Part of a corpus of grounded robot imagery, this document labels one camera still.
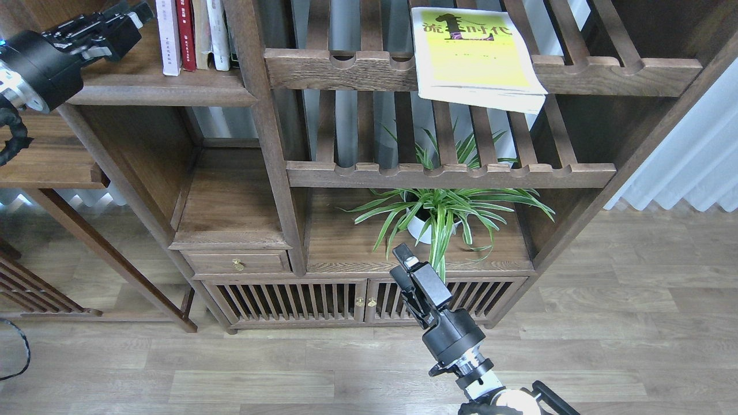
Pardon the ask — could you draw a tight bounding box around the red cover book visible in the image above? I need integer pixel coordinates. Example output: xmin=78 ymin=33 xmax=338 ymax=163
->
xmin=175 ymin=0 xmax=196 ymax=71

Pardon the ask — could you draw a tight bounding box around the white plant pot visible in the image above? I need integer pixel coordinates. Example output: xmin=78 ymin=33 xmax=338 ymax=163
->
xmin=406 ymin=207 xmax=461 ymax=244

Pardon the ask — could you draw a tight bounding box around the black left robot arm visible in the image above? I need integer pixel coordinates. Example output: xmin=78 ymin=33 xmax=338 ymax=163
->
xmin=1 ymin=1 xmax=155 ymax=164

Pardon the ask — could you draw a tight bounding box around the white curtain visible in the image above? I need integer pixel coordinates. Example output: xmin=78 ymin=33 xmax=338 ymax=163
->
xmin=604 ymin=61 xmax=737 ymax=212

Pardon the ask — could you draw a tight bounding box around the brass drawer knob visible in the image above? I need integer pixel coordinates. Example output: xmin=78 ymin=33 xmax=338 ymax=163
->
xmin=232 ymin=258 xmax=245 ymax=271

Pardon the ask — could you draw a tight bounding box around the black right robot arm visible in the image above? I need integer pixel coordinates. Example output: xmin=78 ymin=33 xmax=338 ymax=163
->
xmin=390 ymin=244 xmax=578 ymax=414

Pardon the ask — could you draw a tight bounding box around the green spider plant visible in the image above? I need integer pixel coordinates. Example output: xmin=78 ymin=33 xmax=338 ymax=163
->
xmin=344 ymin=118 xmax=556 ymax=314

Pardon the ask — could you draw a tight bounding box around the dark wooden bookshelf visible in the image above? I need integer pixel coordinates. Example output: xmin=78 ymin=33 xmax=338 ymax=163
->
xmin=61 ymin=1 xmax=736 ymax=333

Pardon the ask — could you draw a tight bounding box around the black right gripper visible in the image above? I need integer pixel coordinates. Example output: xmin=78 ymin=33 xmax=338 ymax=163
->
xmin=390 ymin=243 xmax=485 ymax=366

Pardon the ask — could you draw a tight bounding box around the yellow cover book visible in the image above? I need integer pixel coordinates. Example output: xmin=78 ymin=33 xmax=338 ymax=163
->
xmin=411 ymin=7 xmax=547 ymax=114

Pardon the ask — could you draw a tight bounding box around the wooden side shelf unit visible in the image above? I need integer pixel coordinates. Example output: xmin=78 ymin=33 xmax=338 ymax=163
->
xmin=2 ymin=110 xmax=197 ymax=333

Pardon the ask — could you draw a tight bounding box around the tan spine upright book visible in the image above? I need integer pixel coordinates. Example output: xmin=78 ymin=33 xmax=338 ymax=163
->
xmin=192 ymin=0 xmax=212 ymax=70

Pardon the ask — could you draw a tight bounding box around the pale purple book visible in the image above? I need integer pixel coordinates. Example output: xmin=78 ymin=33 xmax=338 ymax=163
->
xmin=155 ymin=0 xmax=181 ymax=76

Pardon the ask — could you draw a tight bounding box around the green spine upright book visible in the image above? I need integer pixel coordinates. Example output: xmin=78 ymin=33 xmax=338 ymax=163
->
xmin=228 ymin=32 xmax=240 ymax=68

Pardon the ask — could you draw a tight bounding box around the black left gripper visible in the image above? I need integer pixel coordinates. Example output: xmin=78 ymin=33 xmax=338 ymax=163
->
xmin=1 ymin=2 xmax=155 ymax=113

